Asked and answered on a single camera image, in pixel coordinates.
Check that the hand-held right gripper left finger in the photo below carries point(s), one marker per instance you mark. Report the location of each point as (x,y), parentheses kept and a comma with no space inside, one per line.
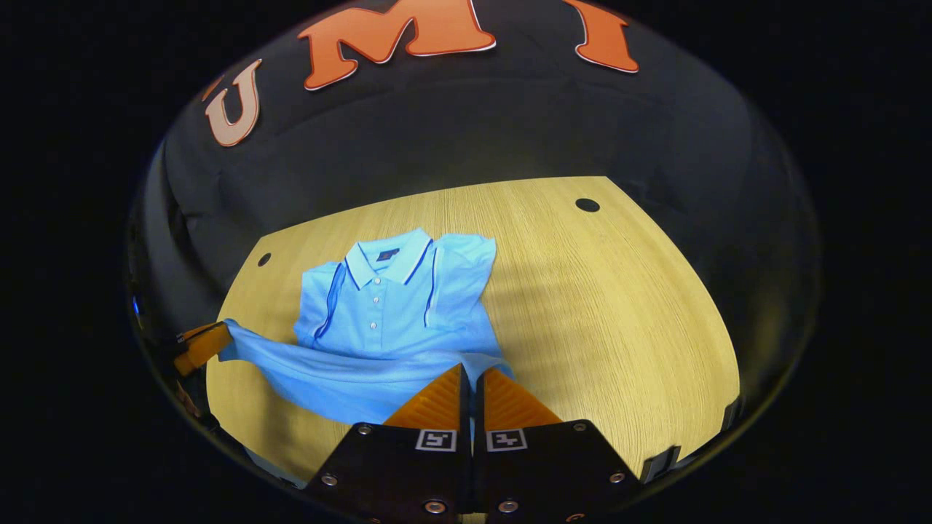
(408,473)

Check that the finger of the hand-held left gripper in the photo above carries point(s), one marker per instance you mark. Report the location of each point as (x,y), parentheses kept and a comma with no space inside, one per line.
(204,346)

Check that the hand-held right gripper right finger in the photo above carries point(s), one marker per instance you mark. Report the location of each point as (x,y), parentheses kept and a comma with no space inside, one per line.
(546,473)

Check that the light blue T-shirt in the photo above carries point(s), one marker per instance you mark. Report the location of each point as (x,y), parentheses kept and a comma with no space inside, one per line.
(386,327)

